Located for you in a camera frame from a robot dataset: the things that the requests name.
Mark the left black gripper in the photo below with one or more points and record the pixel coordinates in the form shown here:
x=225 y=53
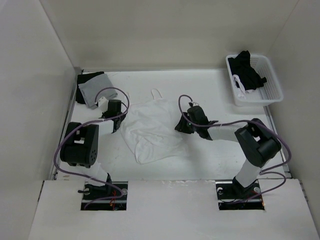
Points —
x=104 y=115

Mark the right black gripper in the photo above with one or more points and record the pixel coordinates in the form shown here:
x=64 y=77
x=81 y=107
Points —
x=182 y=127

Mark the white tank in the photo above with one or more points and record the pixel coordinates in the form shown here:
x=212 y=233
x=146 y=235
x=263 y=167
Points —
x=149 y=130
x=241 y=91

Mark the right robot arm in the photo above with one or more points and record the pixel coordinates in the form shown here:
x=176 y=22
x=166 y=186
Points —
x=257 y=144

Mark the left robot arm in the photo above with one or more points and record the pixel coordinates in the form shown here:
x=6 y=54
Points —
x=80 y=146

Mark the folded grey tank top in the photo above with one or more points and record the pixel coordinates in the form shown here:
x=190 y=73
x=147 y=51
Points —
x=95 y=88

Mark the folded black tank top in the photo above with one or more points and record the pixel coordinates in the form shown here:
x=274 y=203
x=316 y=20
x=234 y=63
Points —
x=81 y=79

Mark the white tank top in basket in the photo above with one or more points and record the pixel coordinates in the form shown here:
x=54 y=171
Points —
x=241 y=91

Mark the crumpled black tank top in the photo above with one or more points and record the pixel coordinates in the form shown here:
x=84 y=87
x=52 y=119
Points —
x=241 y=66

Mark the white plastic basket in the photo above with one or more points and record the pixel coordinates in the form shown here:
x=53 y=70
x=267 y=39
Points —
x=270 y=93

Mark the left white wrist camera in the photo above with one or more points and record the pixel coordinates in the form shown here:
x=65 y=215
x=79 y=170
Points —
x=102 y=103

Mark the left metal table rail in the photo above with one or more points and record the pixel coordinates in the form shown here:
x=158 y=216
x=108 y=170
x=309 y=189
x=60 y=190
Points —
x=68 y=114

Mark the metal table rail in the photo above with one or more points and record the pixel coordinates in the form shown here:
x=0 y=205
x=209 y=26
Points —
x=68 y=114
x=286 y=153

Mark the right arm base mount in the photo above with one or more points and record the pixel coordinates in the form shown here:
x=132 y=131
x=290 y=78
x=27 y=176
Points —
x=229 y=199

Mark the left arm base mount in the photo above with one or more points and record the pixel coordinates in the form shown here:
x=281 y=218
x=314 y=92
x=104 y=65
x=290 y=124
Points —
x=102 y=198

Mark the right metal table rail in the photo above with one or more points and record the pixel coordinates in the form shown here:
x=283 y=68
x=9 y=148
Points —
x=286 y=153

